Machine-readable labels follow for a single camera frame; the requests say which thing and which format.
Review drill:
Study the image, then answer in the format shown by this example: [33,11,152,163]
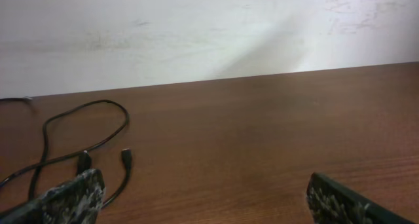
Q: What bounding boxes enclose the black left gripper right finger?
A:
[306,173,413,224]

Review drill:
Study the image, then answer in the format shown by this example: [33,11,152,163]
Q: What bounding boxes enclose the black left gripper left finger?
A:
[1,168,105,224]

